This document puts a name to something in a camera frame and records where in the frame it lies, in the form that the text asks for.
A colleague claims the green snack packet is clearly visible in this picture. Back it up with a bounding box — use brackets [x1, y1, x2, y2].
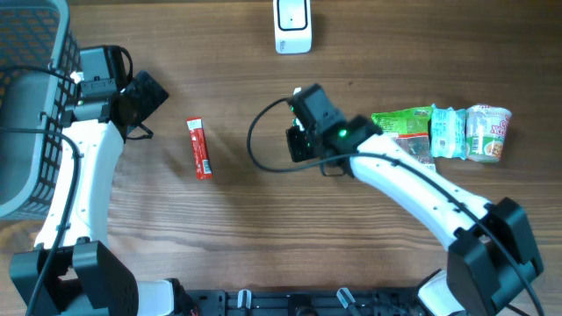
[371, 106, 436, 171]

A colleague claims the red snack packet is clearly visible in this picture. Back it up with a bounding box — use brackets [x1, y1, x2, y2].
[186, 117, 213, 180]

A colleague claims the light blue snack packet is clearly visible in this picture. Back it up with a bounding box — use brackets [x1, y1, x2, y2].
[430, 104, 466, 160]

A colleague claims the cup noodles container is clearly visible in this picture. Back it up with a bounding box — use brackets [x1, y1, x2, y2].
[465, 104, 512, 162]

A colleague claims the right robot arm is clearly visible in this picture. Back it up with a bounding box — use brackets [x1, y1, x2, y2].
[287, 84, 544, 315]

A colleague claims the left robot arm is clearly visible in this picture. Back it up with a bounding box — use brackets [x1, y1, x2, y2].
[1, 46, 180, 315]

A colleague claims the white barcode scanner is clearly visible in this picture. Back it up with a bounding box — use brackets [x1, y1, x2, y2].
[272, 0, 313, 54]

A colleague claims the grey plastic shopping basket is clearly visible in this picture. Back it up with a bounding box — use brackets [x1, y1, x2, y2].
[1, 0, 81, 220]

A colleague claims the left camera black cable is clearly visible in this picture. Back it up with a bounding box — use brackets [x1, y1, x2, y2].
[0, 64, 84, 316]

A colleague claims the camera black cable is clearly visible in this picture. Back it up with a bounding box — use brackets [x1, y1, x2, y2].
[0, 64, 84, 316]
[245, 97, 546, 316]

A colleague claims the right camera black cable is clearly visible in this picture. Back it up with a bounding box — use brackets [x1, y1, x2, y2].
[245, 97, 546, 316]

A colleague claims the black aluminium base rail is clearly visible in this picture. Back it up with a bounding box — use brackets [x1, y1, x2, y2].
[187, 288, 429, 316]

